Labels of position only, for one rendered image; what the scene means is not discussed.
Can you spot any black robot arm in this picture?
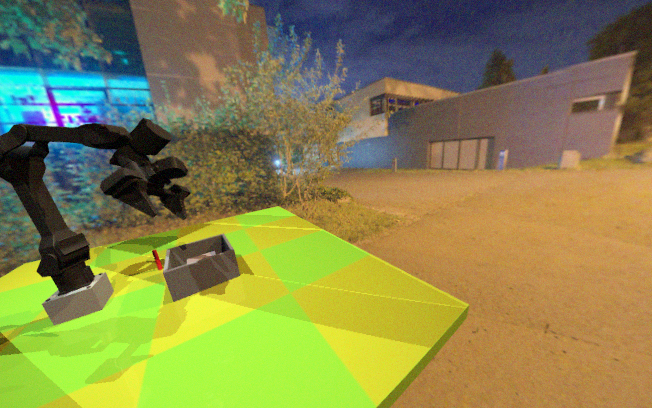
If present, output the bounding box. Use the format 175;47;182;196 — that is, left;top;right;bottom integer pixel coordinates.
0;118;188;296

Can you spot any red peg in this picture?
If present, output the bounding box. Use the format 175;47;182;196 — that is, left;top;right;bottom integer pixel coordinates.
152;249;163;270

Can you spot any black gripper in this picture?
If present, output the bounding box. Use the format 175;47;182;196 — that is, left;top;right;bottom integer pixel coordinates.
100;159;190;220

